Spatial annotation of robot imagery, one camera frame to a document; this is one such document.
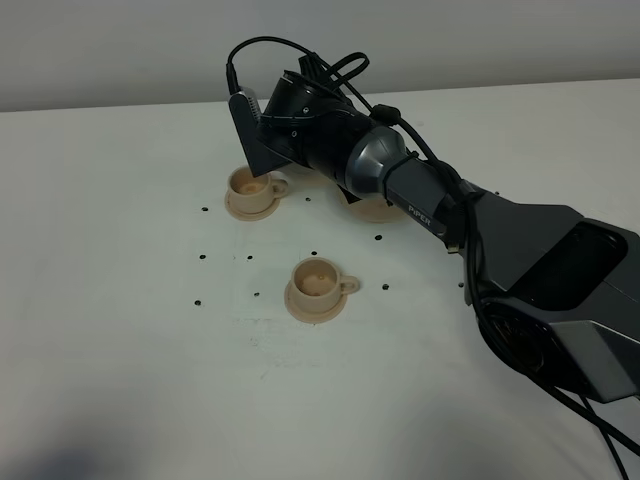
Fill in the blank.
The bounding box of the beige teacup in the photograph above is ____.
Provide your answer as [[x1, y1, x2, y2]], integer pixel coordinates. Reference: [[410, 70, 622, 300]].
[[227, 167, 289, 213], [287, 257, 360, 314]]

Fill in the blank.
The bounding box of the beige far teacup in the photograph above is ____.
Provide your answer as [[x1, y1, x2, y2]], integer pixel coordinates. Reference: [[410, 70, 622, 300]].
[[227, 167, 289, 213]]

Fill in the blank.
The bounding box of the beige cup saucer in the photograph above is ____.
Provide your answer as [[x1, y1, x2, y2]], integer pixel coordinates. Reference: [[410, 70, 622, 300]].
[[225, 192, 280, 222], [284, 283, 347, 324]]

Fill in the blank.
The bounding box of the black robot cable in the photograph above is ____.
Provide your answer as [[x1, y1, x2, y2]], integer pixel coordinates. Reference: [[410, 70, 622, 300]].
[[225, 35, 640, 480]]

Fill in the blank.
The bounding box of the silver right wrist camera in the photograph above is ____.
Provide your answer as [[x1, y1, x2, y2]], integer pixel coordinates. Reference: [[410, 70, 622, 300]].
[[228, 87, 290, 177]]

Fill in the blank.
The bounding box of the beige far cup saucer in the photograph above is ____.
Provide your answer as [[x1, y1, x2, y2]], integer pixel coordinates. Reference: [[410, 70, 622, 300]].
[[225, 192, 280, 222]]

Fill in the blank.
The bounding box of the beige teapot saucer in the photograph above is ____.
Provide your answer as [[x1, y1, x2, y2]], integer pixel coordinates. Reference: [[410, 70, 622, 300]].
[[337, 187, 405, 224]]

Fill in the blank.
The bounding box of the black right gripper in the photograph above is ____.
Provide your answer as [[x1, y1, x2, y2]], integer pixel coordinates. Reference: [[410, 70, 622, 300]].
[[255, 70, 375, 195]]

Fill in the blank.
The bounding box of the beige near cup saucer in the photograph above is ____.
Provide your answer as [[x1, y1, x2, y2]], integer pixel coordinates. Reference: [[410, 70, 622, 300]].
[[284, 283, 347, 324]]

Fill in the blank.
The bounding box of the beige near teacup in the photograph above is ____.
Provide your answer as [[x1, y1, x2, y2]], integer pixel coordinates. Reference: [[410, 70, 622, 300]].
[[287, 257, 360, 314]]

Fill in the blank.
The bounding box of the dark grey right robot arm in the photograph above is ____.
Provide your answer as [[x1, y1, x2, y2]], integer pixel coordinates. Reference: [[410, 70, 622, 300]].
[[257, 71, 639, 403]]

